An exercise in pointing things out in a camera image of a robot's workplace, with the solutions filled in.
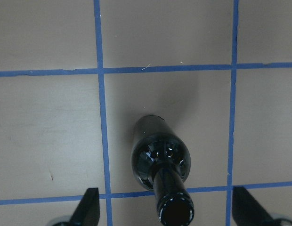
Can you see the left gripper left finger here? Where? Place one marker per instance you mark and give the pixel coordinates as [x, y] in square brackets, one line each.
[87, 212]

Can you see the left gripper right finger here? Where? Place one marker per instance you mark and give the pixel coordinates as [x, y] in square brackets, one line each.
[246, 210]

